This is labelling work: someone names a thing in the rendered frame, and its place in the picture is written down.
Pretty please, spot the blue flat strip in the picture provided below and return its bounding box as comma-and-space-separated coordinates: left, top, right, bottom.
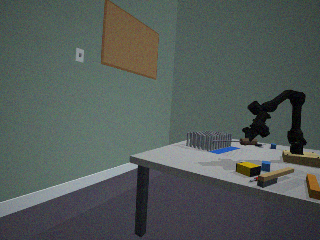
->
209, 146, 240, 154

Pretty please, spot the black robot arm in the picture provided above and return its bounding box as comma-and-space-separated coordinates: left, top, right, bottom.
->
248, 90, 307, 155

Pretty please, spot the blue cube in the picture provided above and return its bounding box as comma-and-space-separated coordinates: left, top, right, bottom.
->
261, 161, 271, 173
270, 143, 277, 150

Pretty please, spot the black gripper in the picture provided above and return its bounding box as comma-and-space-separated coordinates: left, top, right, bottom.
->
242, 117, 270, 142

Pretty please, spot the orange flat bar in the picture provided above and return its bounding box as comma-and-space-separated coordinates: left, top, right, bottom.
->
306, 174, 320, 200

